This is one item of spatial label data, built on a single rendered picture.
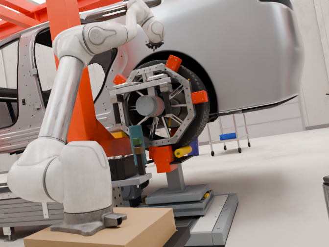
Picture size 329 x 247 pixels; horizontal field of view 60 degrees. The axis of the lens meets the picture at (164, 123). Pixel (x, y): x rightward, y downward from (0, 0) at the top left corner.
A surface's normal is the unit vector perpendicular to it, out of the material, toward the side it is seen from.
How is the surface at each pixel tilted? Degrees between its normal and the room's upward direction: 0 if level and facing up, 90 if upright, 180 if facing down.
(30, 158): 59
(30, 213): 90
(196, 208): 90
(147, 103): 90
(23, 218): 90
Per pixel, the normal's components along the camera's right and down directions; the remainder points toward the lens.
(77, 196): -0.08, 0.01
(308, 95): -0.37, 0.04
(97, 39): -0.18, 0.21
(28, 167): -0.36, -0.59
